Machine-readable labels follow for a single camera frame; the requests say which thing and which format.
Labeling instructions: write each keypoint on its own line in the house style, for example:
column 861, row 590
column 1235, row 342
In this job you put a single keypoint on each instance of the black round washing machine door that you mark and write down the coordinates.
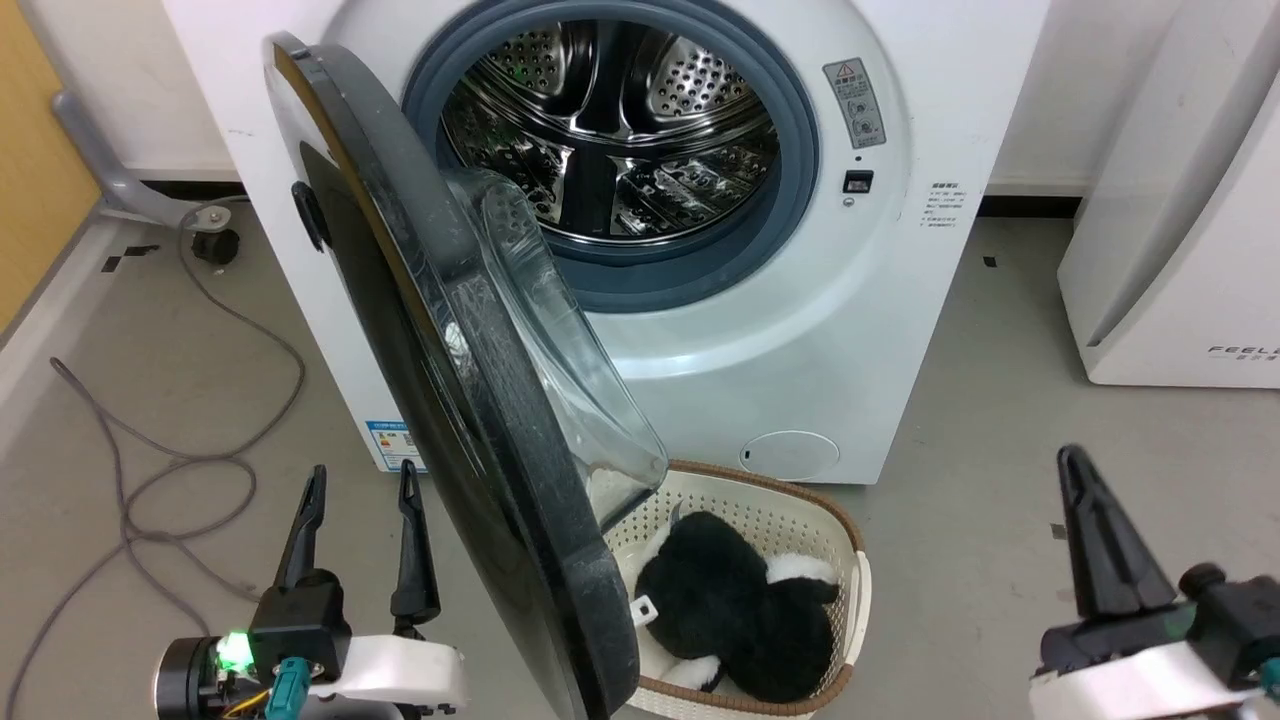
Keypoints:
column 400, row 330

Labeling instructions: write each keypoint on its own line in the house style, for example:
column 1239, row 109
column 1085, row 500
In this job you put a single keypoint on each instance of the shiny steel washer drum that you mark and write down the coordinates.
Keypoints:
column 700, row 90

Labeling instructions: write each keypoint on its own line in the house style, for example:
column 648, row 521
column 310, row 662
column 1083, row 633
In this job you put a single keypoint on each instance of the white floor-standing appliance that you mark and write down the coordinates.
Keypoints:
column 1180, row 280

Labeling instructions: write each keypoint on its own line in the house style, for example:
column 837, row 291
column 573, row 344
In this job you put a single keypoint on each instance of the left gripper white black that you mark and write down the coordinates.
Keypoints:
column 400, row 670

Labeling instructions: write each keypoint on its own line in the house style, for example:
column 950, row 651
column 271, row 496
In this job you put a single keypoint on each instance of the black and white plush toy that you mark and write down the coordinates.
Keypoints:
column 720, row 590

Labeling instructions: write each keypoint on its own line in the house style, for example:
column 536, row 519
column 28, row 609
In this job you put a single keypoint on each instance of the round white filter cover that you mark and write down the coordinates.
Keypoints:
column 790, row 455

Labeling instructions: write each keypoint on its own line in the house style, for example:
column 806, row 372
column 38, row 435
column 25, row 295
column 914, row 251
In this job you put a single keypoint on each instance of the black caster wheel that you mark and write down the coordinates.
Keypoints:
column 215, row 247

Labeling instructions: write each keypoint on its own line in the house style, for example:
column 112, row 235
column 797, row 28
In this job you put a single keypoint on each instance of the blue white energy label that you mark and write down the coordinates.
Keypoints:
column 392, row 445

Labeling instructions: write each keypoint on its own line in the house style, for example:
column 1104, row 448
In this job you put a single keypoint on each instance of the black door latch socket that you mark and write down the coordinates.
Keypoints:
column 858, row 181

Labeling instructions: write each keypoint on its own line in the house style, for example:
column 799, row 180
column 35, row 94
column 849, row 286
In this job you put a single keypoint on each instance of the grey warning sticker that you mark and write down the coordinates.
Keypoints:
column 855, row 105

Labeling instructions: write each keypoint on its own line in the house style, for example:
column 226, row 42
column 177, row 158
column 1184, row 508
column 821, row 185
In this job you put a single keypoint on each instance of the white front-load washing machine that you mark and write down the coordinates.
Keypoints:
column 800, row 350

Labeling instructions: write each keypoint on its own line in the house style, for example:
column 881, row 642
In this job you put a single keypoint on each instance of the orange wooden panel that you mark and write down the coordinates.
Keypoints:
column 35, row 150

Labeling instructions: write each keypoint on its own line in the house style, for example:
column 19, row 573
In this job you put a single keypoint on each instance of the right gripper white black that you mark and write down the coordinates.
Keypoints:
column 1150, row 680

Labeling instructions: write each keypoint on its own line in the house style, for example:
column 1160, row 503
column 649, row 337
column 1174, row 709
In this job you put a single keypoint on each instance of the grey chair base leg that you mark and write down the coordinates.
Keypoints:
column 120, row 185

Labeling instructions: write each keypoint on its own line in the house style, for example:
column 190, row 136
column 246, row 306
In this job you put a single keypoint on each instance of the white brown-rimmed laundry basket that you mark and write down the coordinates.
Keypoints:
column 780, row 505

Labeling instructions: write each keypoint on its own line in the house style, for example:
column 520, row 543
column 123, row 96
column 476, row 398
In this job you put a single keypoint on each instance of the grey rubber door gasket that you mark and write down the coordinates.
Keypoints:
column 798, row 150

